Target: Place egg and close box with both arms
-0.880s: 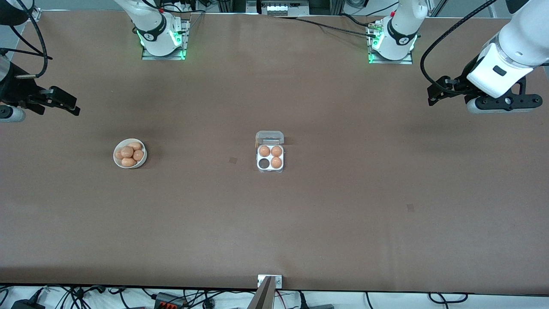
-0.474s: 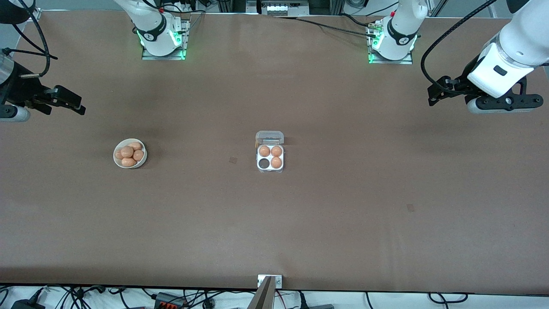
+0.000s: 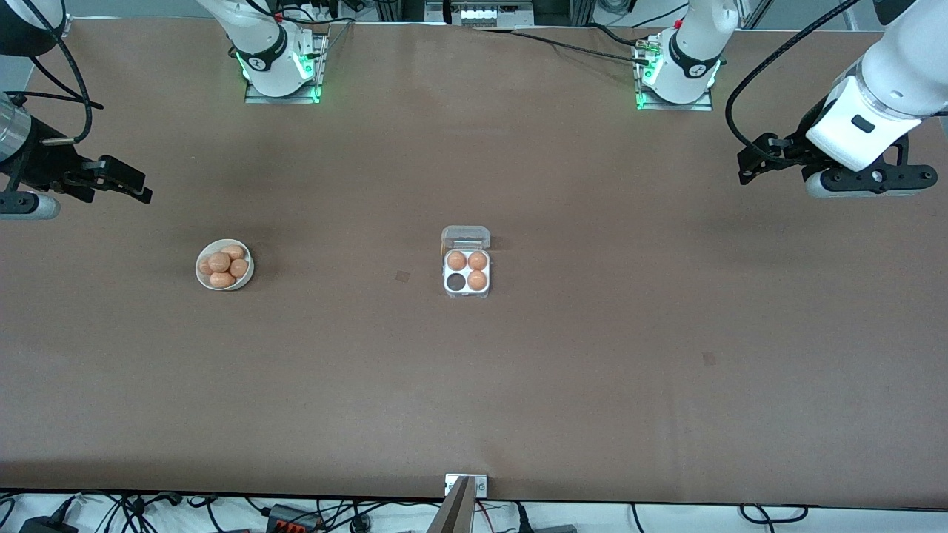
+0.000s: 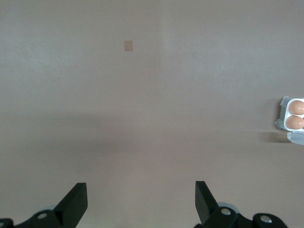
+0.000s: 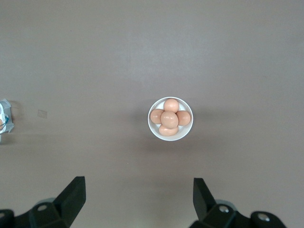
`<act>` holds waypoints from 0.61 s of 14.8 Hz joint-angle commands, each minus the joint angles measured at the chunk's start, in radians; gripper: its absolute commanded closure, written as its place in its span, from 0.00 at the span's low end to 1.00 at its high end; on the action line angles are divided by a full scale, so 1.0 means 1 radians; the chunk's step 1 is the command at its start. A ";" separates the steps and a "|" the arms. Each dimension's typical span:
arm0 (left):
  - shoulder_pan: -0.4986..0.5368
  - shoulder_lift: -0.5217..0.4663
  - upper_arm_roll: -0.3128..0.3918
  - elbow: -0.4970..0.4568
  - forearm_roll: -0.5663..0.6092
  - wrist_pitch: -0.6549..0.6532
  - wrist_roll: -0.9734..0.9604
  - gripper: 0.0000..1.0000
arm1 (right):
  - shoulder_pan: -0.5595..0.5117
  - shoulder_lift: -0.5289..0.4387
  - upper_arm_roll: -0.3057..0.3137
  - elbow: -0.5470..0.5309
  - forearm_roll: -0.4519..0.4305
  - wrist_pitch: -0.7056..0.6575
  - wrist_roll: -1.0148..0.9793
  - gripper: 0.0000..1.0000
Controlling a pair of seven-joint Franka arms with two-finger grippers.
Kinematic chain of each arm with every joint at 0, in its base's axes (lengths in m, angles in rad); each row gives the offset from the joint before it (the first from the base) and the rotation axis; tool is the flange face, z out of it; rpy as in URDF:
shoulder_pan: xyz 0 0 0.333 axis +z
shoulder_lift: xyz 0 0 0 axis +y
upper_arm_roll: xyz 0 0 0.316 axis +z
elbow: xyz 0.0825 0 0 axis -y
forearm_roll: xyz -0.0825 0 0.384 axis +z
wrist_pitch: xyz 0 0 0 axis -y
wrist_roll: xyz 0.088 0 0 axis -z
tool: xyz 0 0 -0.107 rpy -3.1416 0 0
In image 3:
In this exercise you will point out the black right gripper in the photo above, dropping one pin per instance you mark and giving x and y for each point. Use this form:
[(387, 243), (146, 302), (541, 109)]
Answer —
[(38, 168)]

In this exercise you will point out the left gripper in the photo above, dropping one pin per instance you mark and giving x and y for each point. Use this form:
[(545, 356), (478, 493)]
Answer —
[(796, 147)]

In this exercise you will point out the clear plastic egg box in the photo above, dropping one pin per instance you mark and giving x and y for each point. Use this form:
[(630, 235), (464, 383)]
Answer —
[(466, 235)]

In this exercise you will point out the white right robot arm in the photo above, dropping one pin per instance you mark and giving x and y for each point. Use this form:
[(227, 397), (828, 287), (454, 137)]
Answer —
[(270, 52)]

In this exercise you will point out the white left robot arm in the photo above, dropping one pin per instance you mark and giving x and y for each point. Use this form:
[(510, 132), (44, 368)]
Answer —
[(900, 66)]

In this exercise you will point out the white round bowl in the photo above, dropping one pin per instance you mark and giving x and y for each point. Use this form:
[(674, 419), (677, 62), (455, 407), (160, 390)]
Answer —
[(248, 280)]

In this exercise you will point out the white socket strip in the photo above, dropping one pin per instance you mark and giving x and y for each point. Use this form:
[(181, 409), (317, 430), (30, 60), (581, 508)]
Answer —
[(489, 13)]

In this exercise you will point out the black power brick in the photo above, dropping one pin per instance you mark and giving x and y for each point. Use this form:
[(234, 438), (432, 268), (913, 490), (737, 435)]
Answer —
[(48, 526)]

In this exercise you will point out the black orange power adapter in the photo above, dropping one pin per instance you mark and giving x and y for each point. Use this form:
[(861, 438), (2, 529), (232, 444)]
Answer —
[(292, 518)]

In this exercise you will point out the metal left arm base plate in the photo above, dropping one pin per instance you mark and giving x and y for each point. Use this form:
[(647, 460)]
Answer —
[(678, 106)]

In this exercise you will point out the metal table corner bracket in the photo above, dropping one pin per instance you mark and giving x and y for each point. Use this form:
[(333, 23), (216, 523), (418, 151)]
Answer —
[(65, 28)]

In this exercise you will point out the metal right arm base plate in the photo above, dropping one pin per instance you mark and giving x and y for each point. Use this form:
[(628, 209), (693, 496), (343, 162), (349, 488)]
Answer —
[(285, 98)]

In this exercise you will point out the small metal table bracket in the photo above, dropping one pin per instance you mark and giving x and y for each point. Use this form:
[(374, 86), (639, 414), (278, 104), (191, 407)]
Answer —
[(480, 485)]

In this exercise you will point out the brown camera pole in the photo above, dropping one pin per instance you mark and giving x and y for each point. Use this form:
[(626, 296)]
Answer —
[(455, 511)]

